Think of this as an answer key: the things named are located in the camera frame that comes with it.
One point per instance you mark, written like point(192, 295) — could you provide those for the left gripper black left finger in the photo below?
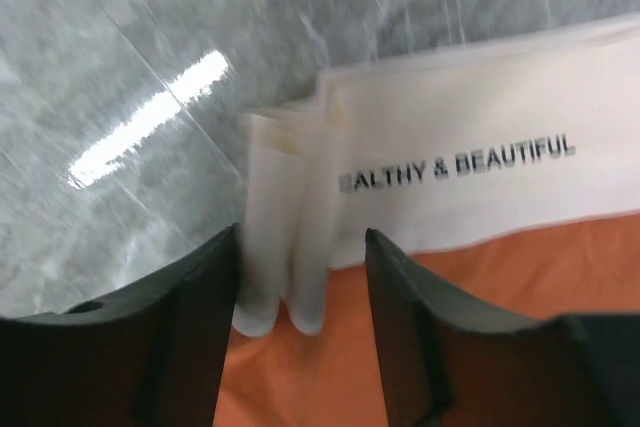
point(148, 354)

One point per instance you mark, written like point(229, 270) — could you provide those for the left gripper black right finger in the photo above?
point(448, 358)

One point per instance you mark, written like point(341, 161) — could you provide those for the orange underwear with beige waistband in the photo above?
point(509, 168)

